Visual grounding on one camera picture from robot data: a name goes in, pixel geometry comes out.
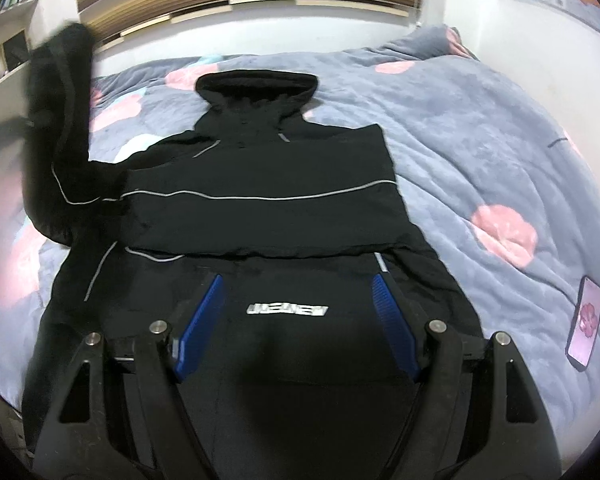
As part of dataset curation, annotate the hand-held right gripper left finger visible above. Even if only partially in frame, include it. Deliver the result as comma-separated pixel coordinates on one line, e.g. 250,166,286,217
32,272,226,480

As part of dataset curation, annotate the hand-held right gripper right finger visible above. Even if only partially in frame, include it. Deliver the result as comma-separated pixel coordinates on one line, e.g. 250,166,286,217
372,272,563,480

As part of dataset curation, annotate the black hooded jacket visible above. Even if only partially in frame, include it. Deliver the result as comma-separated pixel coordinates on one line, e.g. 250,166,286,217
22,22,483,480

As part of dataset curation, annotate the grey blanket with pink flowers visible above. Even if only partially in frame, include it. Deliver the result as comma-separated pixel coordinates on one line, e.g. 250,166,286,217
0,25,600,461

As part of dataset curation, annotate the smartphone with pink case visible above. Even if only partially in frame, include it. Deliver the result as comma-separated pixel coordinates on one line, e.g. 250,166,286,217
565,275,600,372

